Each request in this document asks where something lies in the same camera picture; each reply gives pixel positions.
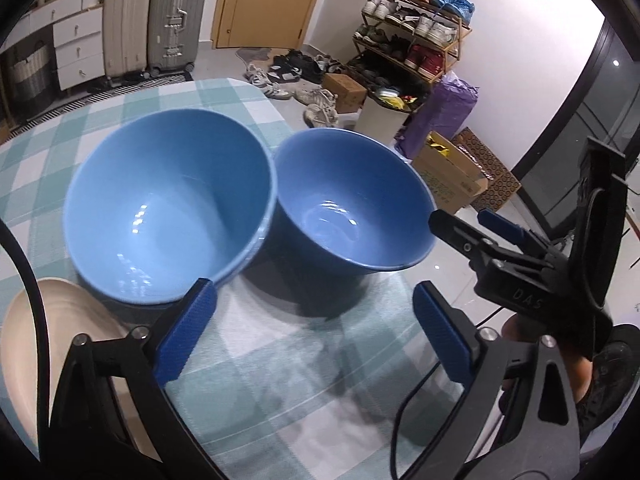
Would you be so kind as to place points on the light blue bowl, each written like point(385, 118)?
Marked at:
point(167, 199)

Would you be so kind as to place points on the white trash bin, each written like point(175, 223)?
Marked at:
point(380, 121)

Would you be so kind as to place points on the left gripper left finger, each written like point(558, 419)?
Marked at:
point(155, 355)

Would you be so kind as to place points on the open cardboard box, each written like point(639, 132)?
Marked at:
point(453, 178)

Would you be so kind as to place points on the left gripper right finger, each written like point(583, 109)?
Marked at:
point(459, 345)

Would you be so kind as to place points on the patterned floor rug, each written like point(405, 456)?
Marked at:
point(84, 99)

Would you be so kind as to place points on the woven laundry basket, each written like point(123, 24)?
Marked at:
point(32, 75)

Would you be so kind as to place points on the wooden door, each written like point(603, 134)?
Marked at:
point(261, 23)

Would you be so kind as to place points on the silver suitcase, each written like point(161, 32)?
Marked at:
point(173, 30)

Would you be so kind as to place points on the right hand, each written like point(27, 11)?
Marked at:
point(578, 369)

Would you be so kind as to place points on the beige plate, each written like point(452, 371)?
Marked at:
point(70, 310)

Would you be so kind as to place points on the beige suitcase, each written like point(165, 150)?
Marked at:
point(125, 35)

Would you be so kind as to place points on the purple rolled mat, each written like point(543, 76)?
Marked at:
point(445, 110)

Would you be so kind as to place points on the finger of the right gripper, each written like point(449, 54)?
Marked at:
point(464, 238)
point(527, 241)

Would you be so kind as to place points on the teal checked tablecloth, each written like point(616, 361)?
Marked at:
point(299, 375)

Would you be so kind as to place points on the small brown cardboard box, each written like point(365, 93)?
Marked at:
point(350, 94)

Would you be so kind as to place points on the dark blue bowl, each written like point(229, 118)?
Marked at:
point(350, 205)

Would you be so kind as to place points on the white drawer desk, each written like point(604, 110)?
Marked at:
point(77, 40)

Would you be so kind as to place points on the wooden shoe rack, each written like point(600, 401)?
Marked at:
point(423, 37)

